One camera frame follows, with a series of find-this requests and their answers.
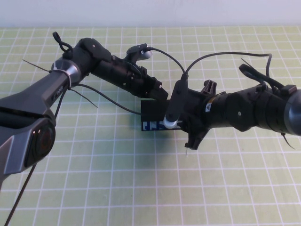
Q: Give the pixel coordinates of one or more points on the left camera mount bracket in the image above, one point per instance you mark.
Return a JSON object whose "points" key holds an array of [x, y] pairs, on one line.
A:
{"points": [[132, 61]]}

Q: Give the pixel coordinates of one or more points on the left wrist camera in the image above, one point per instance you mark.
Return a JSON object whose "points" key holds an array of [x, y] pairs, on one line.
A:
{"points": [[137, 49]]}

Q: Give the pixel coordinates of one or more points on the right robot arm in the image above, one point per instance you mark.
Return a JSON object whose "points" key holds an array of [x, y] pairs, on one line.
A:
{"points": [[247, 110]]}

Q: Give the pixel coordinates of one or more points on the green checked tablecloth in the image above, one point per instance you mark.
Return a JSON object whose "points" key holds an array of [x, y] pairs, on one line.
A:
{"points": [[117, 188]]}

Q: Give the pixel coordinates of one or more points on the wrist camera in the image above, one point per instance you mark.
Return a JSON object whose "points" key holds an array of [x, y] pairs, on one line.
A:
{"points": [[137, 49], [177, 101]]}

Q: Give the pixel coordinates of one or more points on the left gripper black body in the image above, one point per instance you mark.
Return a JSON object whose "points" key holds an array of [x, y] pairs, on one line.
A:
{"points": [[141, 82]]}

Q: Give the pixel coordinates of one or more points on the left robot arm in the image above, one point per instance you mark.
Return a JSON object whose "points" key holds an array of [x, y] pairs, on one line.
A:
{"points": [[35, 94]]}

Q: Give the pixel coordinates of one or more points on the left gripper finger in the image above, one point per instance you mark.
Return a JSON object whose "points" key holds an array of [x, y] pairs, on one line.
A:
{"points": [[162, 93], [154, 94]]}

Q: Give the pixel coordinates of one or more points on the black zip tie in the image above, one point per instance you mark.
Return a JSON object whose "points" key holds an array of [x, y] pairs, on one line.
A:
{"points": [[245, 62], [37, 65], [84, 98], [288, 141]]}

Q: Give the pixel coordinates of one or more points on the black printed glasses case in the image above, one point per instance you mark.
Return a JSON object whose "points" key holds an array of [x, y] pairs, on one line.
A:
{"points": [[152, 110]]}

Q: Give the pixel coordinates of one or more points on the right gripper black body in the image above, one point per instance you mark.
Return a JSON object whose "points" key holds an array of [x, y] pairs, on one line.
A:
{"points": [[195, 110]]}

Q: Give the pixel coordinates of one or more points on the white zip tie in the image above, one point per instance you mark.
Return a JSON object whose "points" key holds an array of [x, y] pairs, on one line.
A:
{"points": [[53, 68]]}

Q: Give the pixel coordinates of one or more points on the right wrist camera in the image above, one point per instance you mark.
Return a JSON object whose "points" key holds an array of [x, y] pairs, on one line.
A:
{"points": [[177, 101]]}

